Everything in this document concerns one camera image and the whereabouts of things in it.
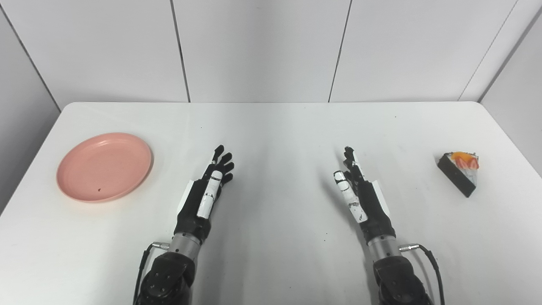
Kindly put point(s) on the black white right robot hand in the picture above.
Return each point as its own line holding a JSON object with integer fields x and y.
{"x": 370, "y": 207}

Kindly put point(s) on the chocolate cake slice with fruit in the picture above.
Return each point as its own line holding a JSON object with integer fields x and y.
{"x": 457, "y": 176}

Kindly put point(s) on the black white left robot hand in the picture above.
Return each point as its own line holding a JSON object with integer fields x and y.
{"x": 195, "y": 203}

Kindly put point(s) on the pink round plate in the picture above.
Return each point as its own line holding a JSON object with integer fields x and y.
{"x": 103, "y": 167}

